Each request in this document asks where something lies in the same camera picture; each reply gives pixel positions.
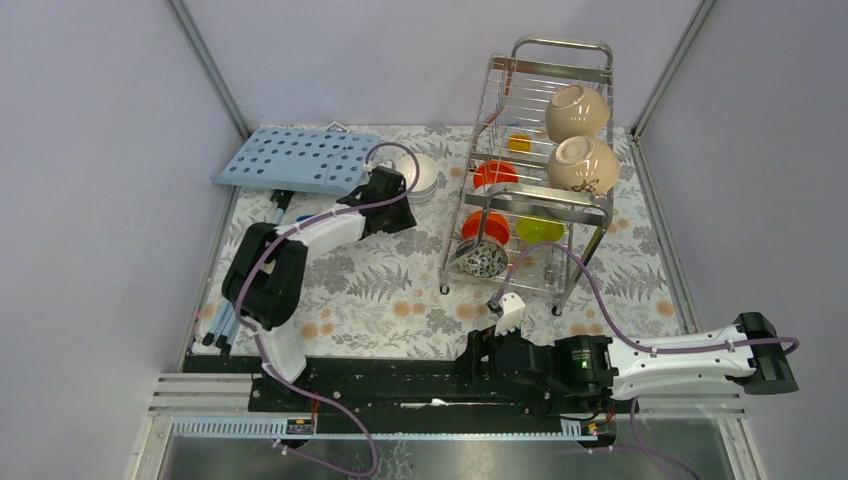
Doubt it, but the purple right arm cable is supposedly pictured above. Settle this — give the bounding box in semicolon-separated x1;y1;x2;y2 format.
490;241;802;480

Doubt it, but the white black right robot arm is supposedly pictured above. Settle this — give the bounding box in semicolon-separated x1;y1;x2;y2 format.
456;312;799;412

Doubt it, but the orange bowl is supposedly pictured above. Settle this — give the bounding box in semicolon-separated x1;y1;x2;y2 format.
472;160;519;189
461;210;511;246

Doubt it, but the lime green bowl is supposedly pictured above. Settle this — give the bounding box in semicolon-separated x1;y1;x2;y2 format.
514;216;566;244

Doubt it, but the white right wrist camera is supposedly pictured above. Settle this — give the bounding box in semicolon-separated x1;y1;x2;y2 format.
487;292;526;336

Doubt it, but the beige bowl with flower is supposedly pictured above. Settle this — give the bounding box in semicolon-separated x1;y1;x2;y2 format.
547;136;621;196

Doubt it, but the floral table mat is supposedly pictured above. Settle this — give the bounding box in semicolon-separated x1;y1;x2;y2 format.
192;125;684;364

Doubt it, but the orange bowl lower rear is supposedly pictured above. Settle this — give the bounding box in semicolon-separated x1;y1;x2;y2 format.
472;160;519;189

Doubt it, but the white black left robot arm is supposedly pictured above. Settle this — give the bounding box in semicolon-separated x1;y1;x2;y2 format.
221;167;416;411

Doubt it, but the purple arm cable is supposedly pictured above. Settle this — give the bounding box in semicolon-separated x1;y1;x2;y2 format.
233;142;423;478
490;241;802;480

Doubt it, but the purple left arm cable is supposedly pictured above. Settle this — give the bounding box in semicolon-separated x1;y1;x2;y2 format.
233;142;423;478

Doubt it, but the leopard pattern bowl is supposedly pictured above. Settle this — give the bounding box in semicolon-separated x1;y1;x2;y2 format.
458;240;509;278

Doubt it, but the white bowl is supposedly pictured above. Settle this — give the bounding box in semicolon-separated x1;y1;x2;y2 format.
406;180;438;204
394;154;438;195

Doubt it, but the orange bowl lower front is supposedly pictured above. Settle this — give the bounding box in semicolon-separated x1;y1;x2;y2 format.
461;210;511;246

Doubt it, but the white slotted cable duct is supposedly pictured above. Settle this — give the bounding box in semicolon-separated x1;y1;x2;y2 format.
172;416;600;446

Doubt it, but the small yellow cup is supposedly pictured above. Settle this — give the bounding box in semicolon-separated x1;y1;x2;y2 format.
506;134;532;153

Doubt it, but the stainless steel dish rack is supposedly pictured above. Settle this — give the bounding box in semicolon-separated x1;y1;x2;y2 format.
458;35;614;316

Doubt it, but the white bowl front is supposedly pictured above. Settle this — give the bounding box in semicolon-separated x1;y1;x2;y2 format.
406;180;438;204

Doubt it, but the blue perforated tray stand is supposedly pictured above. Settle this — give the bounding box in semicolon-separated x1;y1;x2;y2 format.
190;126;381;355

